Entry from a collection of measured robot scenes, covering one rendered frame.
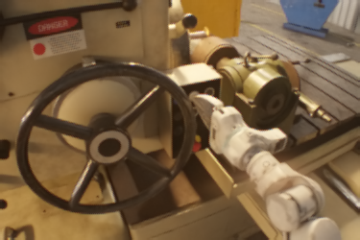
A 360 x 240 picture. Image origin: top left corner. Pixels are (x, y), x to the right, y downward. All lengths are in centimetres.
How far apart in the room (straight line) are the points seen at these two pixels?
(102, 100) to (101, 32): 17
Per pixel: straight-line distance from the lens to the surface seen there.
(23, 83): 69
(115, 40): 67
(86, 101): 59
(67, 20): 64
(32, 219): 143
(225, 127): 53
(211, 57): 109
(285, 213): 42
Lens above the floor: 166
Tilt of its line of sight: 35 degrees down
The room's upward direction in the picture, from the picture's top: straight up
